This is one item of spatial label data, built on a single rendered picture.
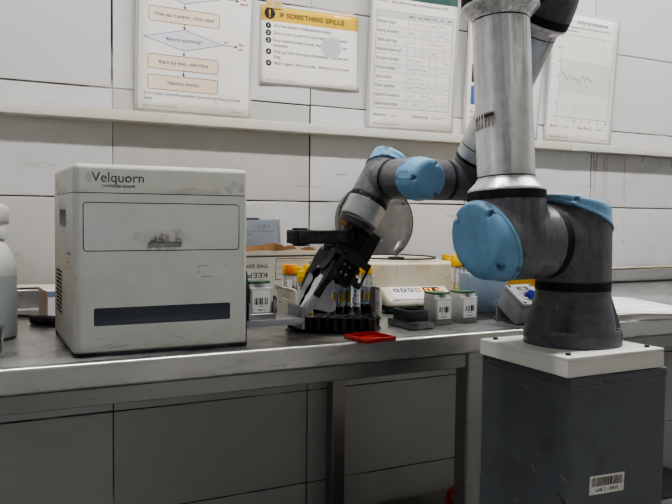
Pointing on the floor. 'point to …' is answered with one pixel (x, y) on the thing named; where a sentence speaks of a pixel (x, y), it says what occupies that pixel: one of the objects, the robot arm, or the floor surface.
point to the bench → (295, 372)
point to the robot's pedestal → (571, 436)
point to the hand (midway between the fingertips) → (299, 311)
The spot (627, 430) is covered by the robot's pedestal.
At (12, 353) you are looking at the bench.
